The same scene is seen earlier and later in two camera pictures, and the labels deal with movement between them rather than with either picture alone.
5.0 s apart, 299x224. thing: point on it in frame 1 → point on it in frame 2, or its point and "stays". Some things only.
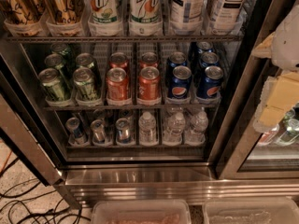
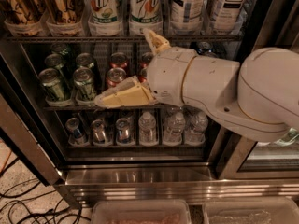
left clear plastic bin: [141, 212] stays
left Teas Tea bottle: [187, 4] stays
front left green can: [52, 88] stays
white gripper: [289, 44] → [168, 74]
